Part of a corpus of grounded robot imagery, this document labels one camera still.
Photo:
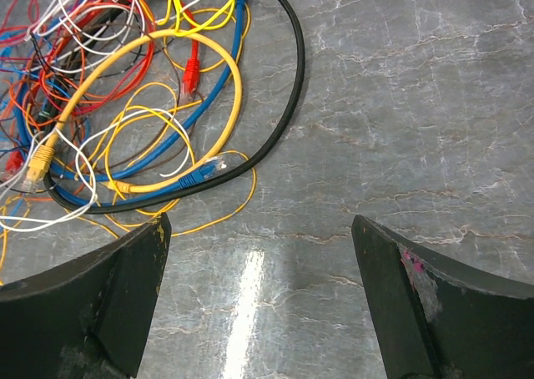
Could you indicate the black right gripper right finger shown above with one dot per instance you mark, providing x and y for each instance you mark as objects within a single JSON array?
[{"x": 436, "y": 317}]

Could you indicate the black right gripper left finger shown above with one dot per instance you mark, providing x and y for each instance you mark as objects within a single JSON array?
[{"x": 89, "y": 317}]

